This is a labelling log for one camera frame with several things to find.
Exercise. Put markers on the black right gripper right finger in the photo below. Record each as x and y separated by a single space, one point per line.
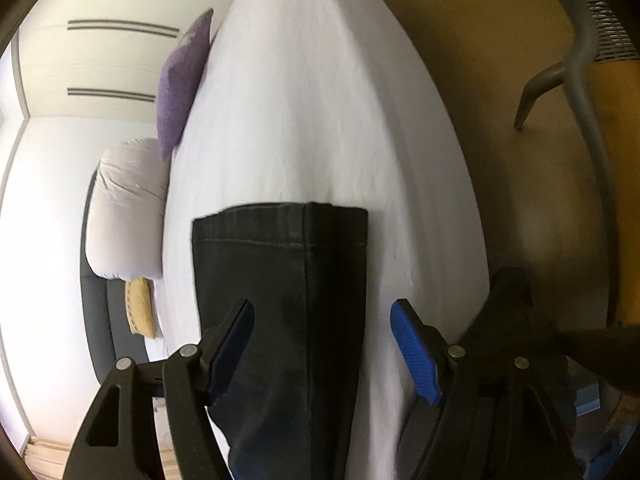
495 418

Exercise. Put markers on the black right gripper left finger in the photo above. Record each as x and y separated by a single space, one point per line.
117 439

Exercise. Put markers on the black denim pants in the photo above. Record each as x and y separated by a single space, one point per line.
287 413

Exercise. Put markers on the grey upholstered headboard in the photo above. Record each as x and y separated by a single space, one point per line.
103 305

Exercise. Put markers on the yellow cushion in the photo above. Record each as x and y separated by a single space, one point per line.
139 308

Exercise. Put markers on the white pillow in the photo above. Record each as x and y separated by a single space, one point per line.
125 223

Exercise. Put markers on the purple cushion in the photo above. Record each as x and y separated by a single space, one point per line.
179 80

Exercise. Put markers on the white bed mattress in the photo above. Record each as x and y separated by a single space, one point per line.
328 101

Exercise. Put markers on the grey chair frame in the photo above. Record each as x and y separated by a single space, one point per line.
570 74

